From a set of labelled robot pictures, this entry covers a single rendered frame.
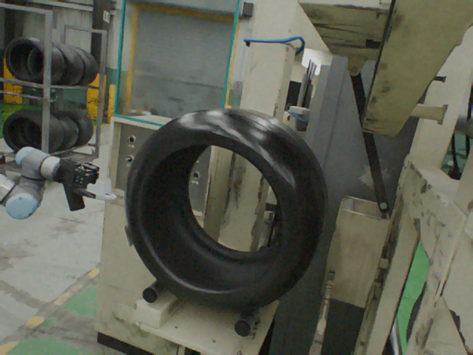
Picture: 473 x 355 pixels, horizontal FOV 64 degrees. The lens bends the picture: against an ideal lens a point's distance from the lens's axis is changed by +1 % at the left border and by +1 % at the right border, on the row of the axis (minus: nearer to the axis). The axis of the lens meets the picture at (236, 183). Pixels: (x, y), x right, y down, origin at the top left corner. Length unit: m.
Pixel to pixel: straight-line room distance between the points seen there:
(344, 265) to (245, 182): 0.42
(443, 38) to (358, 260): 0.78
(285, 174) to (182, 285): 0.42
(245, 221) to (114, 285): 1.02
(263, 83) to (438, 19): 0.77
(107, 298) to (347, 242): 1.41
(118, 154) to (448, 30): 1.63
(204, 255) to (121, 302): 0.95
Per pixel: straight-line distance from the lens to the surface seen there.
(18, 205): 1.26
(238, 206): 1.32
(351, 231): 1.20
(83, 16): 11.76
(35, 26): 12.53
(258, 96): 1.26
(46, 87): 4.51
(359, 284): 1.27
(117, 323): 2.25
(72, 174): 1.26
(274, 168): 0.87
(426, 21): 0.58
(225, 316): 1.26
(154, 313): 1.15
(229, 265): 1.28
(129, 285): 2.09
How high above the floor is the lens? 1.51
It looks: 14 degrees down
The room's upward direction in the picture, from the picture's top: 10 degrees clockwise
